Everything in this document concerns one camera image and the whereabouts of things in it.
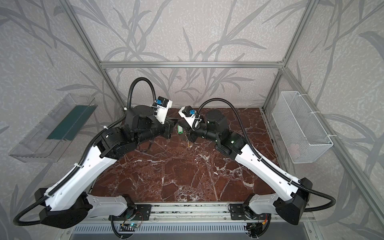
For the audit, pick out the aluminium mounting rail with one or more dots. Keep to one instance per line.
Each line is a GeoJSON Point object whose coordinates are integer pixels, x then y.
{"type": "Point", "coordinates": [194, 212]}

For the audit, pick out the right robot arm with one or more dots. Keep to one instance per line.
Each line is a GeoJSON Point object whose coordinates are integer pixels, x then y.
{"type": "Point", "coordinates": [288, 201]}

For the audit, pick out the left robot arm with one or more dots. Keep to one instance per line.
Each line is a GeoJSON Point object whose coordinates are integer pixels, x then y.
{"type": "Point", "coordinates": [67, 203]}

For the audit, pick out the white wire mesh basket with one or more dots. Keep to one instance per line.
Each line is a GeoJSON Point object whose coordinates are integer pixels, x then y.
{"type": "Point", "coordinates": [304, 136]}

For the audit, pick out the aluminium frame corner post right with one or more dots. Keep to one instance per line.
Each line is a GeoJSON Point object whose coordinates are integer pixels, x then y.
{"type": "Point", "coordinates": [307, 15]}

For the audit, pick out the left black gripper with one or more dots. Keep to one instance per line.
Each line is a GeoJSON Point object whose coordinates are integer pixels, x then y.
{"type": "Point", "coordinates": [167, 128]}

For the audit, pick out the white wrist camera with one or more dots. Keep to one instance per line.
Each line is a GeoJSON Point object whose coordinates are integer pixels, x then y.
{"type": "Point", "coordinates": [190, 116]}
{"type": "Point", "coordinates": [161, 106]}

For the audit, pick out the key with green tag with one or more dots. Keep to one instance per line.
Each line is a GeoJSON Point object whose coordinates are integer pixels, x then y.
{"type": "Point", "coordinates": [180, 130]}

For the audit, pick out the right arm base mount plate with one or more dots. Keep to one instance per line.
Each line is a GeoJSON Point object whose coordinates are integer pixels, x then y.
{"type": "Point", "coordinates": [237, 211]}

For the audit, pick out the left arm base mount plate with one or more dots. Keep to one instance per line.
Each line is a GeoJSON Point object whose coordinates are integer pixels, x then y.
{"type": "Point", "coordinates": [139, 213]}

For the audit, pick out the aluminium frame corner post left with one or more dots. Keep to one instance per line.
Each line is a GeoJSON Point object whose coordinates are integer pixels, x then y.
{"type": "Point", "coordinates": [70, 12]}

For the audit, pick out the small circuit board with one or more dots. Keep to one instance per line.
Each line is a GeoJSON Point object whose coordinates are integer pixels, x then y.
{"type": "Point", "coordinates": [255, 230]}
{"type": "Point", "coordinates": [129, 227]}

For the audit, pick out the aluminium frame corner post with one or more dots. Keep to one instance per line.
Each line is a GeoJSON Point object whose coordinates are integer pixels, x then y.
{"type": "Point", "coordinates": [70, 12]}
{"type": "Point", "coordinates": [307, 15]}

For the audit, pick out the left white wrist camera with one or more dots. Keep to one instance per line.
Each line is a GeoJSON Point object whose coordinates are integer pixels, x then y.
{"type": "Point", "coordinates": [161, 106]}

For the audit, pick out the small circuit board right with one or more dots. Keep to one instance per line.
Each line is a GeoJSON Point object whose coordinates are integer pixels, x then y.
{"type": "Point", "coordinates": [255, 230]}

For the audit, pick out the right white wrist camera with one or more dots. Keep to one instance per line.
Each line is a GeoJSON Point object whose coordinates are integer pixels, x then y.
{"type": "Point", "coordinates": [190, 116]}

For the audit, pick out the aluminium frame horizontal bar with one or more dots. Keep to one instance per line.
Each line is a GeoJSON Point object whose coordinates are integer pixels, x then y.
{"type": "Point", "coordinates": [263, 65]}

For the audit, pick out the clear plastic wall tray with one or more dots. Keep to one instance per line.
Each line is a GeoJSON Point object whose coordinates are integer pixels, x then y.
{"type": "Point", "coordinates": [48, 141]}

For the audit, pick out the small circuit board left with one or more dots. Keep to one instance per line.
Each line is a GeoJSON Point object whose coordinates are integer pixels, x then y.
{"type": "Point", "coordinates": [129, 227]}

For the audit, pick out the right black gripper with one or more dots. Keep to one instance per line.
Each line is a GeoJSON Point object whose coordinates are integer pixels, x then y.
{"type": "Point", "coordinates": [191, 133]}

